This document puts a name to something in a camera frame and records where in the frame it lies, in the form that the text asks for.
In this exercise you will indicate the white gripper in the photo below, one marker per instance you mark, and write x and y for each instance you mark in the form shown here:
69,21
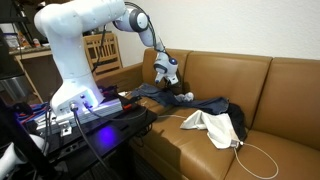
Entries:
173,82

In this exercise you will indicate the blue denim jeans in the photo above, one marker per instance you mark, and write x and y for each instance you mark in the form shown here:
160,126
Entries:
166,97

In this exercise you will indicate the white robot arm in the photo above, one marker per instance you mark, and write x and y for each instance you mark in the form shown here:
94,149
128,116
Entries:
64,26

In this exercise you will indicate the brown leather couch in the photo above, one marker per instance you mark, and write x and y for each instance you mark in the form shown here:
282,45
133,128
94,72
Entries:
280,99

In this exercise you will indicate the white sock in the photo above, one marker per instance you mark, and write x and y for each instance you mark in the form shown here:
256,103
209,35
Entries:
185,97

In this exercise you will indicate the red black clamp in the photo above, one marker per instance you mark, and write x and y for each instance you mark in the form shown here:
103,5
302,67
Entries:
129,104

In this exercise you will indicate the wooden slatted chair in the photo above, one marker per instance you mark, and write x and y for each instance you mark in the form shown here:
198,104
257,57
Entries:
102,53

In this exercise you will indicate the white cloth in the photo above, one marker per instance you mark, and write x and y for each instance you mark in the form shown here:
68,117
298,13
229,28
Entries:
219,128

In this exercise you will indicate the black garment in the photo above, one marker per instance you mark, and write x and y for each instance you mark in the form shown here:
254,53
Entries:
237,119

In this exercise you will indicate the black robot cart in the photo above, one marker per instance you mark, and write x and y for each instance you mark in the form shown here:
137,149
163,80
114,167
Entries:
99,149

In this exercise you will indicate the white controller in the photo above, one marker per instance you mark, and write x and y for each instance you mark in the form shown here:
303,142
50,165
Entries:
13,157

